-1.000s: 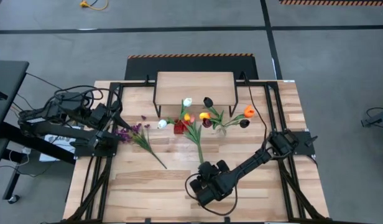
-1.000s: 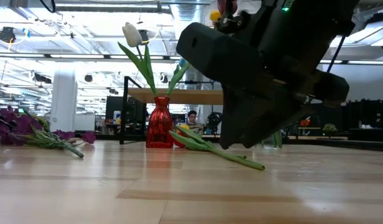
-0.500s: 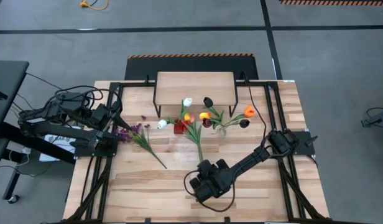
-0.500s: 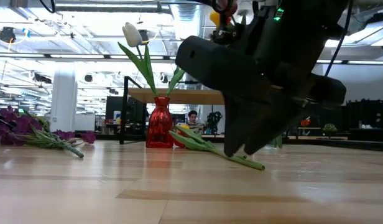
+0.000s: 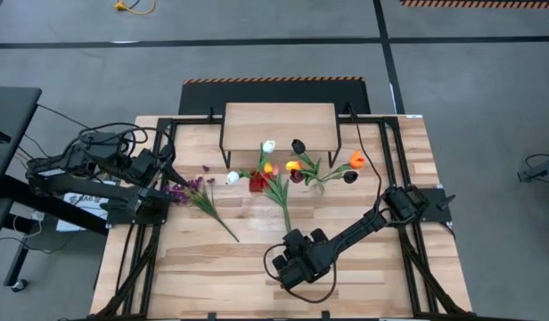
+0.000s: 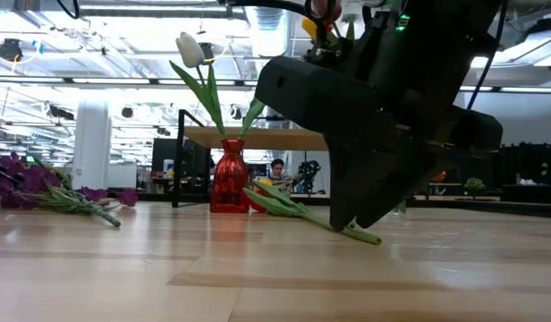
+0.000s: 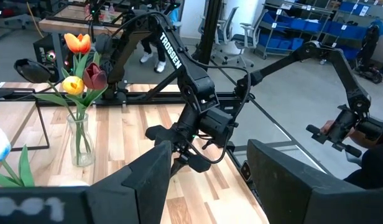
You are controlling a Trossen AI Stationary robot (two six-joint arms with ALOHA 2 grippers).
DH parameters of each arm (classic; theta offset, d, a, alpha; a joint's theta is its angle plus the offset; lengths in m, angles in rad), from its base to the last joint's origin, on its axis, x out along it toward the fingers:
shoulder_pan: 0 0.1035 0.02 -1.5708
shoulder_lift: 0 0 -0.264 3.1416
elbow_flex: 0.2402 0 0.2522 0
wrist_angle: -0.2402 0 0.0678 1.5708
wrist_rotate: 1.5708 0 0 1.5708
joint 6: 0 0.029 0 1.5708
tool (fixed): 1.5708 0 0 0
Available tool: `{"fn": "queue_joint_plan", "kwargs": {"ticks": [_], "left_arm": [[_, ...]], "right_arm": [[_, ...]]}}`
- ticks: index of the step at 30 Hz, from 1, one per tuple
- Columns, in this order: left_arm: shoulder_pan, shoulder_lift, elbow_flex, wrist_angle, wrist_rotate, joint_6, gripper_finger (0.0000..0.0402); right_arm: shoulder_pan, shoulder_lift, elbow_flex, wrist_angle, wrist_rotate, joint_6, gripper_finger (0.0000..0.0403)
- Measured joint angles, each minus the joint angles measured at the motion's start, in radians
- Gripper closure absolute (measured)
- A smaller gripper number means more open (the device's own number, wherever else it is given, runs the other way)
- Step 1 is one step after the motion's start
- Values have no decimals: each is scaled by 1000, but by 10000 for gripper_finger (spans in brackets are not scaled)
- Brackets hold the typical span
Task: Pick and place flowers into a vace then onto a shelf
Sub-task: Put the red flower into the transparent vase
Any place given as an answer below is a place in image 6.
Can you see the white pillar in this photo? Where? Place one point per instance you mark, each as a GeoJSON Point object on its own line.
{"type": "Point", "coordinates": [92, 134]}

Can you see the ceiling light strip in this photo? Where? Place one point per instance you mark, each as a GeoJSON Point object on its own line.
{"type": "Point", "coordinates": [110, 81]}

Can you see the purple flower bunch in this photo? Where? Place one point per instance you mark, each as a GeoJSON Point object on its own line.
{"type": "Point", "coordinates": [34, 176]}

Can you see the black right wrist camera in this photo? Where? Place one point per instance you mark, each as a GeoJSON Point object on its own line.
{"type": "Point", "coordinates": [333, 51]}

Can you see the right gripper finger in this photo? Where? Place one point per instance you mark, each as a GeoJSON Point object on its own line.
{"type": "Point", "coordinates": [345, 179]}
{"type": "Point", "coordinates": [392, 183]}

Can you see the red glass vase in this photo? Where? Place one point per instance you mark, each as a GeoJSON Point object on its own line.
{"type": "Point", "coordinates": [230, 179]}

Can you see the yellow and orange tulip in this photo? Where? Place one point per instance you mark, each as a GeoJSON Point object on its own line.
{"type": "Point", "coordinates": [309, 27]}

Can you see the small green plant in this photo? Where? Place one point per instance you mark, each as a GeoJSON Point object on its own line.
{"type": "Point", "coordinates": [474, 183]}

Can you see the black monitor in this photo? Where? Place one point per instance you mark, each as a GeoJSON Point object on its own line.
{"type": "Point", "coordinates": [163, 154]}

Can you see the dark red tulip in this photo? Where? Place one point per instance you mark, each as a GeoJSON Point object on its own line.
{"type": "Point", "coordinates": [324, 11]}

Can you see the black cabinet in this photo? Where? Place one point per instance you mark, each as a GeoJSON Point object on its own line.
{"type": "Point", "coordinates": [526, 161]}

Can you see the person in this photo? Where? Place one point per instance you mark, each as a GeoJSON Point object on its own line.
{"type": "Point", "coordinates": [277, 167]}

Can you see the black background robot arm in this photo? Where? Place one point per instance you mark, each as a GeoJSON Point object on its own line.
{"type": "Point", "coordinates": [309, 172]}

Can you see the black ceiling device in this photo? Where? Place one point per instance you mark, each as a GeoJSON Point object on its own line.
{"type": "Point", "coordinates": [208, 53]}
{"type": "Point", "coordinates": [10, 49]}

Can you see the wooden shelf with black legs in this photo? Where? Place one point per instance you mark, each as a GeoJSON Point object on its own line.
{"type": "Point", "coordinates": [266, 138]}

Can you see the silver ventilation duct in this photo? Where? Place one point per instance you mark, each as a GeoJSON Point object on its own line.
{"type": "Point", "coordinates": [271, 36]}

